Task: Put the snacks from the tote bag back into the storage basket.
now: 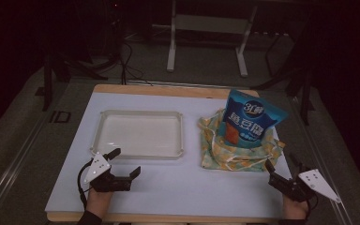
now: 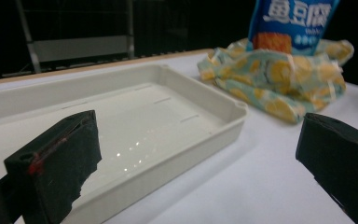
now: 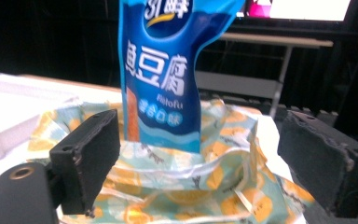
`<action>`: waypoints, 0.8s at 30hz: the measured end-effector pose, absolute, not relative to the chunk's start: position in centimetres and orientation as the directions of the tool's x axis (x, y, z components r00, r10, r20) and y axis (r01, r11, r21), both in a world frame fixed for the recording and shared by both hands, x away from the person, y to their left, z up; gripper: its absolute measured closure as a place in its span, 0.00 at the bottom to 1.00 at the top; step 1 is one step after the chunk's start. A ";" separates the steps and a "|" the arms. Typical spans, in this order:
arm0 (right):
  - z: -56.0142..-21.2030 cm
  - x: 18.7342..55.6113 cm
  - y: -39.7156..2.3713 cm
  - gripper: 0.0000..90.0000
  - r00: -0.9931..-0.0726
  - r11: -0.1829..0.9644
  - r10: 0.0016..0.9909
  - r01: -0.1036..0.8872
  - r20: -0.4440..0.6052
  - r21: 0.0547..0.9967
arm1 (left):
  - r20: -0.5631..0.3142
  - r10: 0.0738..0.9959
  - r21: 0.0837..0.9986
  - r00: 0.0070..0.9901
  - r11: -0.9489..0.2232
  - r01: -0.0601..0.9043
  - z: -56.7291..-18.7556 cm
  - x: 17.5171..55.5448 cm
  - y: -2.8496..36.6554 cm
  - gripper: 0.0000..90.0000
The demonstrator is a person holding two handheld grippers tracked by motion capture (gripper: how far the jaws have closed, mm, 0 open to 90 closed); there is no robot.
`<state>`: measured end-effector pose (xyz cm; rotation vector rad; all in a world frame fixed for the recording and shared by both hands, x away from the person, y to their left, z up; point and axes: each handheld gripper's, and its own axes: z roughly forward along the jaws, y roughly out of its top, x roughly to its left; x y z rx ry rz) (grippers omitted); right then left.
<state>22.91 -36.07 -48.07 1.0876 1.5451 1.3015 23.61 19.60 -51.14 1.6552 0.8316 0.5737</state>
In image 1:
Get blue snack packet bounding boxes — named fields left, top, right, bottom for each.
left=217, top=88, right=290, bottom=150

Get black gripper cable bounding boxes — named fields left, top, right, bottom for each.
left=305, top=192, right=319, bottom=218
left=77, top=161, right=94, bottom=208

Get black floor cables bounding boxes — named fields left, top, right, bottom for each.
left=117, top=38, right=155, bottom=87

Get floral cloth drawstring bag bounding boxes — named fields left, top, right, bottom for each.
left=198, top=108, right=286, bottom=173

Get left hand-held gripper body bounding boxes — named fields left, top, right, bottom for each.
left=83, top=152, right=133, bottom=193

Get black metal stand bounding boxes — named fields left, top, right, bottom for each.
left=35, top=46, right=110, bottom=113
left=251, top=27, right=315, bottom=127

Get white plastic tray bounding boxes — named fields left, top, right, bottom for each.
left=89, top=109, right=185, bottom=161

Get white metal stand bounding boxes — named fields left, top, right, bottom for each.
left=166, top=0, right=259, bottom=78

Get person's left hand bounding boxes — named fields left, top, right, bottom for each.
left=84, top=187, right=113, bottom=218

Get person's right hand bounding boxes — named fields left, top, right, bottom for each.
left=282, top=195, right=309, bottom=220

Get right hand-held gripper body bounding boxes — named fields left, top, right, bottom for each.
left=267, top=168, right=342, bottom=204

